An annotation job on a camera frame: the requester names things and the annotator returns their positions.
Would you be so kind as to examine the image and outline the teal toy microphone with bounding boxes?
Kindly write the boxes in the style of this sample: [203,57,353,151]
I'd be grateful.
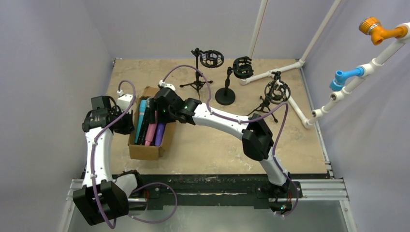
[134,100,147,145]

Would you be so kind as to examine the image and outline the purple toy microphone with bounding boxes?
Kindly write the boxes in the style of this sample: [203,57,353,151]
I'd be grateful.
[154,123,166,146]

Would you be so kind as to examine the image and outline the plain black microphone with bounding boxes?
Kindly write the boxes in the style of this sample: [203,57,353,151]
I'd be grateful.
[140,97,153,145]

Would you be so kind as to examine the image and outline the pink toy microphone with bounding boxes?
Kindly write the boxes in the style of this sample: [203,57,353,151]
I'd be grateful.
[144,122,157,146]

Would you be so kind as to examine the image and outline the brown cardboard box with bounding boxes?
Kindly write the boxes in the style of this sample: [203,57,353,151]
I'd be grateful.
[128,86,176,160]

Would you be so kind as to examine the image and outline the black tripod microphone stand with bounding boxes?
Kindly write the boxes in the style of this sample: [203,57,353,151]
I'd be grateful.
[179,48,225,102]

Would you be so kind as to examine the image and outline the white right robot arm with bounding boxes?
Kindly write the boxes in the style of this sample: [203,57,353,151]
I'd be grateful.
[150,87,290,187]

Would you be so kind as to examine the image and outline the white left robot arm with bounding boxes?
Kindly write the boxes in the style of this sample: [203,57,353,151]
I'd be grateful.
[73,94,139,228]

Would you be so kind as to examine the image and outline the black round-base microphone stand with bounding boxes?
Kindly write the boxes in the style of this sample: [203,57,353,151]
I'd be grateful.
[215,56,254,106]

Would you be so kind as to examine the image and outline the black small tripod stand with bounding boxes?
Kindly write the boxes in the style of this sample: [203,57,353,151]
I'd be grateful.
[248,71,291,116]

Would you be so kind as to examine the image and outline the blue pipe fitting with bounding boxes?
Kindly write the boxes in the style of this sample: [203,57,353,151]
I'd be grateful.
[329,67,365,91]

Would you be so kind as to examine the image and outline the orange pipe fitting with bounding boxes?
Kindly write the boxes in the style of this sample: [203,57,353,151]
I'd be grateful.
[358,17,410,45]

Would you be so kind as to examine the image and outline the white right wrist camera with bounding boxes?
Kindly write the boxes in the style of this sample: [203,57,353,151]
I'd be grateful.
[158,80,176,92]

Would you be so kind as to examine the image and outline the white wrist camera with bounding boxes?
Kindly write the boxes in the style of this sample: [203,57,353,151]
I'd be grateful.
[117,89,134,112]
[158,80,176,92]

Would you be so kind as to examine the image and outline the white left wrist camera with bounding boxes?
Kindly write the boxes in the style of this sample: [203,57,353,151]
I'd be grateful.
[117,89,134,112]

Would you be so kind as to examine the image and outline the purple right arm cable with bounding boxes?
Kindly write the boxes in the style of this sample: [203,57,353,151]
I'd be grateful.
[162,65,299,218]

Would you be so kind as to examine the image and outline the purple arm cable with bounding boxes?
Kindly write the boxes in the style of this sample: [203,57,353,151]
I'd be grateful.
[162,65,299,218]
[89,80,178,230]

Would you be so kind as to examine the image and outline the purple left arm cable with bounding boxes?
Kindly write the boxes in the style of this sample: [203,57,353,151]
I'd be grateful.
[89,80,178,230]

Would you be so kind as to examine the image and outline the white PVC pipe frame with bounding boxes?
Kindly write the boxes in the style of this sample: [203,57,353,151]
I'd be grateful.
[239,0,410,130]

